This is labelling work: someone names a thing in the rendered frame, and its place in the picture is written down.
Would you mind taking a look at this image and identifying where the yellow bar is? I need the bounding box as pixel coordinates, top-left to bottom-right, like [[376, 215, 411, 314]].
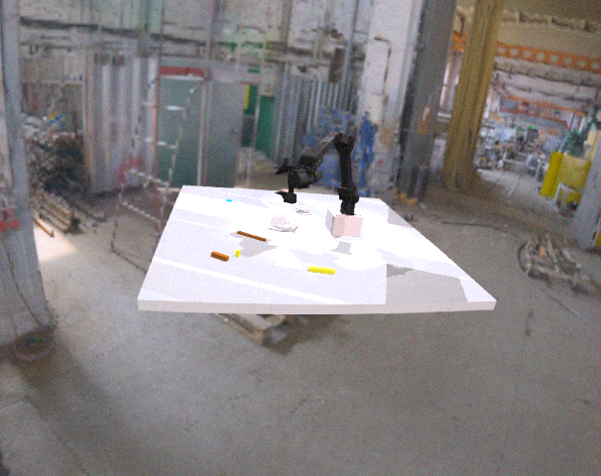
[[309, 267, 335, 275]]

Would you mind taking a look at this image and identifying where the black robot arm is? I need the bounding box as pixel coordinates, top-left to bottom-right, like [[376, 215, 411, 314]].
[[289, 131, 359, 215]]

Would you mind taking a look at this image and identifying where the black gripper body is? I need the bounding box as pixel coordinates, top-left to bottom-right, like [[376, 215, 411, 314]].
[[283, 157, 298, 204]]

